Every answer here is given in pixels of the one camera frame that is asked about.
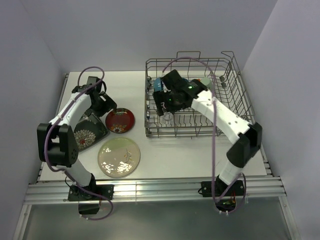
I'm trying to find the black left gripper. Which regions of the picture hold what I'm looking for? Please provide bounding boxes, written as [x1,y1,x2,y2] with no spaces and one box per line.
[84,91,116,125]

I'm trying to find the blue ceramic bowl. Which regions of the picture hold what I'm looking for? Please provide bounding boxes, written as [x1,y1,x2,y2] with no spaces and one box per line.
[153,77,163,92]

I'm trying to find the red floral round plate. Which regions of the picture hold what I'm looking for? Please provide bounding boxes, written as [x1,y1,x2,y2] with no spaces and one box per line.
[105,108,136,134]

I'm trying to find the clear glass cup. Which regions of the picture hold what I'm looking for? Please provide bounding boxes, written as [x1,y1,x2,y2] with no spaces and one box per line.
[160,112,174,127]

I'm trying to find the black floral square plate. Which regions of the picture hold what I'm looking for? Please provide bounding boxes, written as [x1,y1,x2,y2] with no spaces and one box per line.
[73,112,109,152]

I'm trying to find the light green cup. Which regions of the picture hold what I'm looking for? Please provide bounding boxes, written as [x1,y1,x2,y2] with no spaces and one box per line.
[200,77,214,92]

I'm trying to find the large cream round plate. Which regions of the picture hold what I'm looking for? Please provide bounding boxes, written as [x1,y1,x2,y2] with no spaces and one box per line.
[97,137,141,178]

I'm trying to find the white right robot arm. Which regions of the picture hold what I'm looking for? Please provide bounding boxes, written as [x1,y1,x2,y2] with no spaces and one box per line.
[152,69,263,195]

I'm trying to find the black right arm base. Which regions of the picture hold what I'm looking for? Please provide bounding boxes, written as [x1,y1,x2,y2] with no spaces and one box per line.
[197,178,247,216]

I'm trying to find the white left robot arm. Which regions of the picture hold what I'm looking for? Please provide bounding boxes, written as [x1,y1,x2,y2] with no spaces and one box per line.
[36,78,117,200]

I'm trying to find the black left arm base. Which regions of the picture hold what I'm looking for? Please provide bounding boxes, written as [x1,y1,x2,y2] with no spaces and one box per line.
[67,184,114,216]

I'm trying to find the grey wire dish rack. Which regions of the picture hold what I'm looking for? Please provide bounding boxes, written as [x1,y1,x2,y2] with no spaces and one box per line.
[144,51,256,139]

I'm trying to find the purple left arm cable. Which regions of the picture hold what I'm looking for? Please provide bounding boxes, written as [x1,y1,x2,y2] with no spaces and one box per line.
[43,66,115,222]

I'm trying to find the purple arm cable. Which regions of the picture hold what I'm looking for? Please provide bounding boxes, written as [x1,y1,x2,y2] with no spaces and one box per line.
[43,66,115,222]
[162,56,248,215]

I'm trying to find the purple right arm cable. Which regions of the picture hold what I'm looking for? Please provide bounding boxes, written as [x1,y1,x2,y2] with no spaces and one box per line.
[162,56,248,215]

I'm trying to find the aluminium frame rail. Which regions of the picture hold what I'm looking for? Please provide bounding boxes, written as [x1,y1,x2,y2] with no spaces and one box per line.
[12,172,301,240]

